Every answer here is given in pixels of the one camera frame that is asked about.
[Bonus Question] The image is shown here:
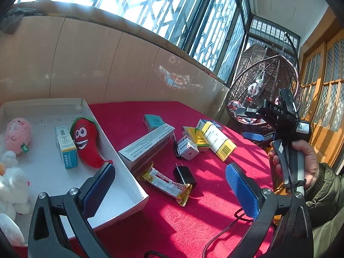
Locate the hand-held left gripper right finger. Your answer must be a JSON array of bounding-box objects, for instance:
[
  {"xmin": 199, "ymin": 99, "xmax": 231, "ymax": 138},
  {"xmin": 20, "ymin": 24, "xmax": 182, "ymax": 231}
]
[{"xmin": 225, "ymin": 163, "xmax": 315, "ymax": 258}]

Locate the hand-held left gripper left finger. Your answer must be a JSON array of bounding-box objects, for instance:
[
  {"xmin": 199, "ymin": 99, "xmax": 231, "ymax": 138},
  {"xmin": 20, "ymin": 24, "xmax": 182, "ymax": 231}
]
[{"xmin": 27, "ymin": 162, "xmax": 116, "ymax": 258}]

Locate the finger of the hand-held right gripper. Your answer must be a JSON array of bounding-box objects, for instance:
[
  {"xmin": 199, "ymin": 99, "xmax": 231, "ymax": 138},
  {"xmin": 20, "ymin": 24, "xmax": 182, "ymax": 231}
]
[
  {"xmin": 236, "ymin": 106, "xmax": 263, "ymax": 118},
  {"xmin": 243, "ymin": 131, "xmax": 276, "ymax": 142}
]

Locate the white cardboard tray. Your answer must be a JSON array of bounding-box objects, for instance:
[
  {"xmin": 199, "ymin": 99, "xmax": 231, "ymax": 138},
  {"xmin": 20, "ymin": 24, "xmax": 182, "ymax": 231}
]
[{"xmin": 0, "ymin": 98, "xmax": 149, "ymax": 248}]

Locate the teal tissue pack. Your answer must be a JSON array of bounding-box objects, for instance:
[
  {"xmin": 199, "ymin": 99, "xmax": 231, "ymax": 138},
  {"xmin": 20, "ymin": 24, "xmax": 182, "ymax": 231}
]
[{"xmin": 144, "ymin": 114, "xmax": 165, "ymax": 133}]

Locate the person's right forearm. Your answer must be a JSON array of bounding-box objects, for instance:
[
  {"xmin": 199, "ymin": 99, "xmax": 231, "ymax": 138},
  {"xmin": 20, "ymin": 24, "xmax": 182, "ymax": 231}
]
[{"xmin": 304, "ymin": 164, "xmax": 344, "ymax": 258}]

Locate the person's right hand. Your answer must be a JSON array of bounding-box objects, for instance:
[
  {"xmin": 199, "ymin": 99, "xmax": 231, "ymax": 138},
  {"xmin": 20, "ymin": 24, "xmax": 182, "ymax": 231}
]
[{"xmin": 268, "ymin": 140, "xmax": 320, "ymax": 186}]

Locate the red white patterned cushion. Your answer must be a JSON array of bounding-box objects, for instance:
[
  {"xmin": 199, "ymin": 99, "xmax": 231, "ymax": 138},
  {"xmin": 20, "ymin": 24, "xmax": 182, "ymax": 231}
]
[{"xmin": 227, "ymin": 101, "xmax": 269, "ymax": 125}]

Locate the white red plush toy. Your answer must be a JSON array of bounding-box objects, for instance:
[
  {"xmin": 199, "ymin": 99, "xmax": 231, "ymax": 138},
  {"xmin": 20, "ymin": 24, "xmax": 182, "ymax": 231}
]
[{"xmin": 247, "ymin": 71, "xmax": 265, "ymax": 104}]

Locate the wooden glazed door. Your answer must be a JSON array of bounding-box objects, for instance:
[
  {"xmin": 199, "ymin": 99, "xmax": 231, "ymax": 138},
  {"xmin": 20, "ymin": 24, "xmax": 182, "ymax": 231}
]
[{"xmin": 298, "ymin": 29, "xmax": 344, "ymax": 172}]

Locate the white yellow medicine box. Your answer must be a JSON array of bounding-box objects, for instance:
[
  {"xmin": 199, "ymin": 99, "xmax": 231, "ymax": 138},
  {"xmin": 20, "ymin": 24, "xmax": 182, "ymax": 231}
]
[{"xmin": 201, "ymin": 121, "xmax": 237, "ymax": 162}]

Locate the wicker hanging chair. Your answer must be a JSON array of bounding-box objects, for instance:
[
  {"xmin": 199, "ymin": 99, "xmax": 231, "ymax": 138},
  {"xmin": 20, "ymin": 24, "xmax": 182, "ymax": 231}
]
[{"xmin": 226, "ymin": 32, "xmax": 301, "ymax": 135}]

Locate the white teal medicine box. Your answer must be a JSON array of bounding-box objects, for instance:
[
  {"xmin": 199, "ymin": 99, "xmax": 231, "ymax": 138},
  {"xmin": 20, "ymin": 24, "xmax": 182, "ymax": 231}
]
[{"xmin": 55, "ymin": 126, "xmax": 79, "ymax": 170}]

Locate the red chili plush toy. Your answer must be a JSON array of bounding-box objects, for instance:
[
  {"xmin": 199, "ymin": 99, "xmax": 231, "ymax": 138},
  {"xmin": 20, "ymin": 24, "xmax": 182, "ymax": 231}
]
[{"xmin": 70, "ymin": 116, "xmax": 113, "ymax": 168}]

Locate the white green medicine box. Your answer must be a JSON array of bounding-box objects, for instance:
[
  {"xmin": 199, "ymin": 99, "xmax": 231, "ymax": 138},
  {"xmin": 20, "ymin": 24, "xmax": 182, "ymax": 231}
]
[{"xmin": 196, "ymin": 119, "xmax": 223, "ymax": 131}]

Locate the yellow green medicine box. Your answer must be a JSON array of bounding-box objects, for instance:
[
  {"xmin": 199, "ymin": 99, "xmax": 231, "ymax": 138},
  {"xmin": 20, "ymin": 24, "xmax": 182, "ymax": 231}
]
[{"xmin": 182, "ymin": 126, "xmax": 211, "ymax": 152}]

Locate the black charger plug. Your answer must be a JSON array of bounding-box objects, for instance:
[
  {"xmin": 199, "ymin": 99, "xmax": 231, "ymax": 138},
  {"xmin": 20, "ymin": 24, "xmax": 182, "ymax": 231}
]
[{"xmin": 173, "ymin": 163, "xmax": 197, "ymax": 187}]

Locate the long white sealant box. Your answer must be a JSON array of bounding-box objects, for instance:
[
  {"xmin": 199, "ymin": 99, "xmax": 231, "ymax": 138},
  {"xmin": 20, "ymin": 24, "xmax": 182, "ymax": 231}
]
[{"xmin": 118, "ymin": 123, "xmax": 176, "ymax": 176}]

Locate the small white grey box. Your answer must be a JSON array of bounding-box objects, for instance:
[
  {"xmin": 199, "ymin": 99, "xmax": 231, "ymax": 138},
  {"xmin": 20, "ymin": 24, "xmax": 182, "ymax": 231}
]
[{"xmin": 177, "ymin": 135, "xmax": 200, "ymax": 161}]

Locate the yellow white snack bar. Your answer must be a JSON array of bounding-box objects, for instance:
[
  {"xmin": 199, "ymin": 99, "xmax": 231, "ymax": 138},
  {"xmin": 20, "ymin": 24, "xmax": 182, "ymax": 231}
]
[{"xmin": 141, "ymin": 164, "xmax": 192, "ymax": 207}]

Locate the black pen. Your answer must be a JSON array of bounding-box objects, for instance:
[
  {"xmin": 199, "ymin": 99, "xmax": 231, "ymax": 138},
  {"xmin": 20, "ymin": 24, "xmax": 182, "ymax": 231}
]
[{"xmin": 172, "ymin": 132, "xmax": 181, "ymax": 159}]

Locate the pink pig plush toy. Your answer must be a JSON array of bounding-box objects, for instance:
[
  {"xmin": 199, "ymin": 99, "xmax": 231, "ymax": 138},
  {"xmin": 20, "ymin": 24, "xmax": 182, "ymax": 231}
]
[{"xmin": 4, "ymin": 118, "xmax": 32, "ymax": 155}]

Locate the window with metal grille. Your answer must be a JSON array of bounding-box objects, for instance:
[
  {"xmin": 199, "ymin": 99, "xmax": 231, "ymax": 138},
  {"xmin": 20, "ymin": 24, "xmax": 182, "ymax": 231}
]
[{"xmin": 13, "ymin": 0, "xmax": 300, "ymax": 84}]

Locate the grey cloth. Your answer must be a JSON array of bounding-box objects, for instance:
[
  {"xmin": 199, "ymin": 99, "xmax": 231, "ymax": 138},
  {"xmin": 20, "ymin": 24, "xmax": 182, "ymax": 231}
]
[{"xmin": 0, "ymin": 7, "xmax": 41, "ymax": 34}]

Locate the thin black cable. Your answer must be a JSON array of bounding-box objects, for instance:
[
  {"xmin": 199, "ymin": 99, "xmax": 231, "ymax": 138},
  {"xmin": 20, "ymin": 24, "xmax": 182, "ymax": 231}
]
[{"xmin": 145, "ymin": 207, "xmax": 253, "ymax": 258}]

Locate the black braided cable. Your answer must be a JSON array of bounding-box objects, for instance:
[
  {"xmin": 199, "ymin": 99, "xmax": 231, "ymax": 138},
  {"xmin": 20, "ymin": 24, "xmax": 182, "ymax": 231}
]
[{"xmin": 282, "ymin": 140, "xmax": 305, "ymax": 191}]

